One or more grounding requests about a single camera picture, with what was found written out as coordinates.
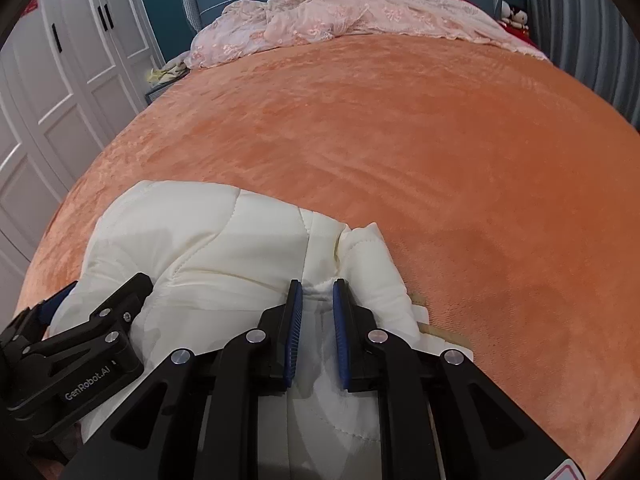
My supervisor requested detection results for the grey striped curtain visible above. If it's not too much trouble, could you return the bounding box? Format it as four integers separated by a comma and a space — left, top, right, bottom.
522, 0, 640, 128

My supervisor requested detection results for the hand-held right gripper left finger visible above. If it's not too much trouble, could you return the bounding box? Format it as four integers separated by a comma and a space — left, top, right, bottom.
60, 280, 304, 480

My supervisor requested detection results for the orange plush blanket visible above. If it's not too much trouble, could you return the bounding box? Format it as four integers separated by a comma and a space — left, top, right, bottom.
15, 32, 640, 480

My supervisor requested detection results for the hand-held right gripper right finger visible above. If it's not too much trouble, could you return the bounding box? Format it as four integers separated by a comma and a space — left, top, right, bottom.
332, 278, 586, 480

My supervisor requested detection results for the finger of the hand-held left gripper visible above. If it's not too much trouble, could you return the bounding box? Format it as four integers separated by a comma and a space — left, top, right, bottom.
0, 282, 78, 357
25, 272, 153, 361

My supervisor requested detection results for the white wardrobe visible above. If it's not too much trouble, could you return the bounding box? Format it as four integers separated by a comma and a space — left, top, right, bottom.
0, 0, 166, 306

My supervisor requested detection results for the pink floral quilt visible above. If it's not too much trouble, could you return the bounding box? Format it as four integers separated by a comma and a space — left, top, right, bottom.
185, 0, 551, 68

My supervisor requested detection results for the red and white plush toy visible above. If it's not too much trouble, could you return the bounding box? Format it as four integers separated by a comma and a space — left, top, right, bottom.
499, 0, 532, 37

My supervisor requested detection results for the yellow cloth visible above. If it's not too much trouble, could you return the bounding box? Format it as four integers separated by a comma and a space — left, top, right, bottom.
145, 55, 191, 84

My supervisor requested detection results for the white quilted jacket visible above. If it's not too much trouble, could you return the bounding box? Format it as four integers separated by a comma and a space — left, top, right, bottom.
50, 180, 476, 480

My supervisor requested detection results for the bedside table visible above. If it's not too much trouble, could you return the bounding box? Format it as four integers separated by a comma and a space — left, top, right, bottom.
144, 77, 189, 107

